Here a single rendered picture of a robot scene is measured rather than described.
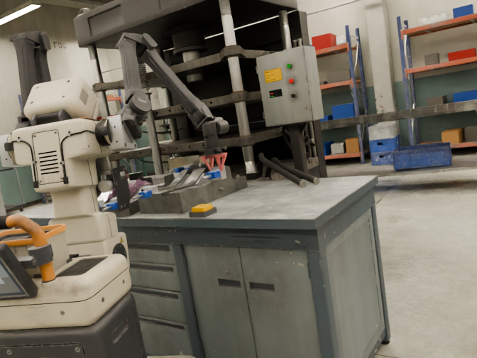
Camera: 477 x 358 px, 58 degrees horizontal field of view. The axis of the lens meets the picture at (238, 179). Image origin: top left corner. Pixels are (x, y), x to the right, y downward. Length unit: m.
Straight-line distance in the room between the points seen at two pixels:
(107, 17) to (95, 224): 1.83
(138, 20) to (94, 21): 0.43
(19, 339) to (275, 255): 0.85
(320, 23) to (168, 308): 7.26
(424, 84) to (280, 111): 5.88
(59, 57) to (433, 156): 8.43
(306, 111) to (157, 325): 1.33
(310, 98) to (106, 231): 1.32
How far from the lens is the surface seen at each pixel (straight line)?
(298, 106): 2.41
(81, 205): 1.58
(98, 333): 1.25
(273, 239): 1.57
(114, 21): 3.07
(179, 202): 1.81
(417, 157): 5.28
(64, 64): 11.04
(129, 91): 1.67
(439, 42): 8.16
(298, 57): 2.40
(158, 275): 2.03
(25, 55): 1.92
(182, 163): 2.85
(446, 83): 8.13
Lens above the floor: 1.16
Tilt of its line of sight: 8 degrees down
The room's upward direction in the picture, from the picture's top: 9 degrees counter-clockwise
